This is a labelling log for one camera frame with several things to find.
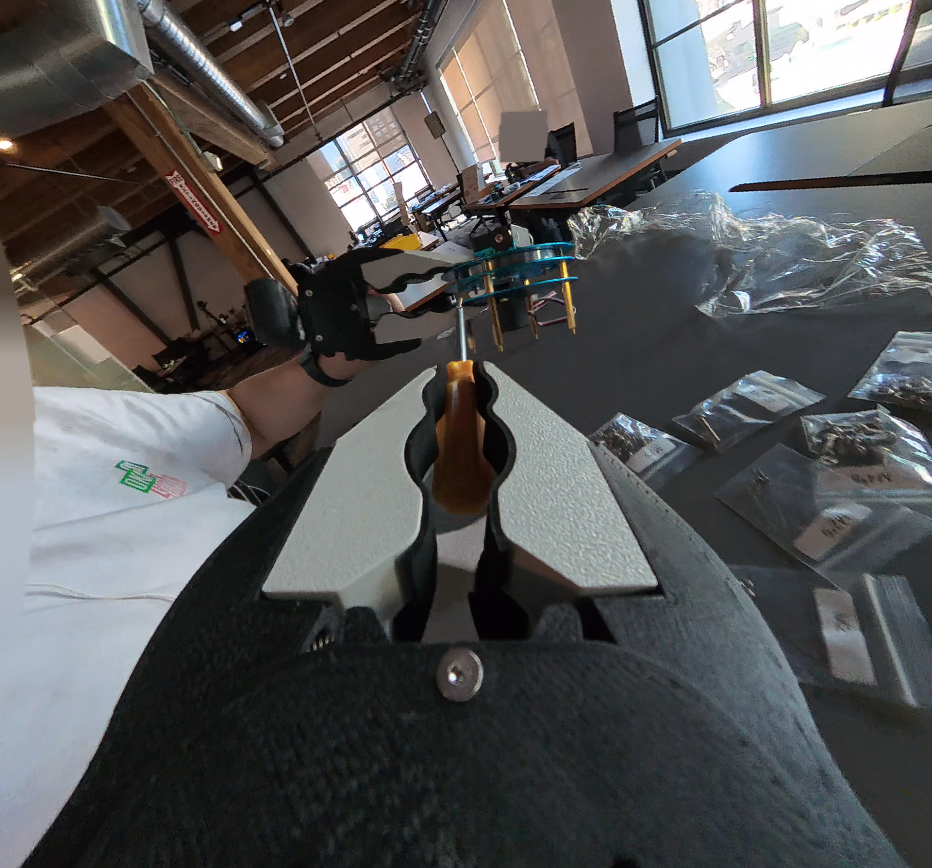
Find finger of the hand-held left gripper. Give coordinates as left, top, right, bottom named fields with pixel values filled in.
left=360, top=248, right=458, bottom=295
left=370, top=299, right=454, bottom=361

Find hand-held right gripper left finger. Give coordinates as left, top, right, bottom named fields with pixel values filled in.
left=261, top=366, right=439, bottom=642

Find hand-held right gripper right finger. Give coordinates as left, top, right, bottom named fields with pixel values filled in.
left=472, top=360, right=661, bottom=642

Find blue metal robot base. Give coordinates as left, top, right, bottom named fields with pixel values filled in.
left=443, top=216, right=583, bottom=353

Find amber handle screwdriver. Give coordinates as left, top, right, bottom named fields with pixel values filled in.
left=432, top=302, right=498, bottom=517

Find person's left forearm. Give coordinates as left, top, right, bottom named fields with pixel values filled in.
left=224, top=357, right=352, bottom=463

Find cluttered wooden office desk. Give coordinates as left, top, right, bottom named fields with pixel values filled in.
left=461, top=164, right=563, bottom=219

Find dark grey desk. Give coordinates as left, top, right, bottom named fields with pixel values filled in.
left=313, top=105, right=932, bottom=868

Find wooden edge office desk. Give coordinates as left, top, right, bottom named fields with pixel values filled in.
left=508, top=138, right=683, bottom=228

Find black wrist band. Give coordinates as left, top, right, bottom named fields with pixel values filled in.
left=297, top=350, right=355, bottom=388

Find small clear screw bag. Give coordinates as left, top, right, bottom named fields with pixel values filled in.
left=848, top=331, right=932, bottom=412
left=799, top=409, right=932, bottom=488
left=716, top=443, right=932, bottom=586
left=588, top=413, right=701, bottom=492
left=672, top=370, right=826, bottom=451

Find distant grid window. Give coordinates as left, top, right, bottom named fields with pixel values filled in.
left=319, top=105, right=432, bottom=230

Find red white sign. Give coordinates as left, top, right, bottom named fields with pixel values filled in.
left=165, top=169, right=223, bottom=237

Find window with beige blinds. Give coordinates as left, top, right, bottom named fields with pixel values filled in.
left=439, top=0, right=541, bottom=164

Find black ceiling pipes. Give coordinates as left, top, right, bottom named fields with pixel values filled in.
left=395, top=0, right=476, bottom=91

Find black mesh office chair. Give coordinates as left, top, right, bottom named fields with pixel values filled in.
left=613, top=98, right=668, bottom=157

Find clear zip bag steel balls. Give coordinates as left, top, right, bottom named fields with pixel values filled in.
left=728, top=566, right=932, bottom=710

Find crumpled clear plastic wrap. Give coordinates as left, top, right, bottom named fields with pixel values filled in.
left=566, top=192, right=932, bottom=320

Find wooden support post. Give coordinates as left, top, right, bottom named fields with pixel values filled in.
left=108, top=87, right=301, bottom=295

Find small round silver duct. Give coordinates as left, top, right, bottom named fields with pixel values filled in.
left=7, top=205, right=133, bottom=288

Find silver ventilation duct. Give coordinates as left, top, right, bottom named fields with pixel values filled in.
left=0, top=0, right=286, bottom=150

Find large black frame window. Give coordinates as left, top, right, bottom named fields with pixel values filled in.
left=628, top=0, right=932, bottom=135

